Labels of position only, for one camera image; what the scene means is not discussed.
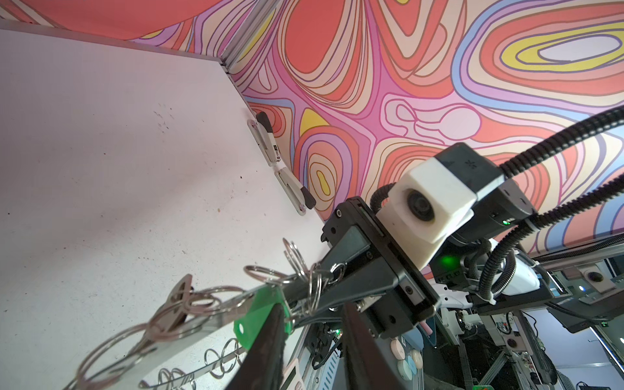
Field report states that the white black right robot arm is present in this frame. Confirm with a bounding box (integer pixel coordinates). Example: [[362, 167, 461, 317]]
[[285, 107, 623, 338]]

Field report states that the key with green tag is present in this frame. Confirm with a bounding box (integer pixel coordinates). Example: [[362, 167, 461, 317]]
[[233, 285, 294, 351]]

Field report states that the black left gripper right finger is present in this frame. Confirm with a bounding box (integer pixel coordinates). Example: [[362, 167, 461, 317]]
[[341, 302, 405, 390]]

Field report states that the white black remote control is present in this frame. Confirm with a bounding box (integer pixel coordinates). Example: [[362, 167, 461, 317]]
[[247, 111, 281, 167]]

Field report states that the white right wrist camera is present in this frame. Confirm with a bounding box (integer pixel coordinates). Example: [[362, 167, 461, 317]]
[[376, 143, 505, 271]]

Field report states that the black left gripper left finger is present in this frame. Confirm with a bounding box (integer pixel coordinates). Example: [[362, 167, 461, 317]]
[[237, 305, 287, 389]]

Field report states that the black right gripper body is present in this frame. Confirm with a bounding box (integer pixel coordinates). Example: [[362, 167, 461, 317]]
[[284, 197, 440, 338]]

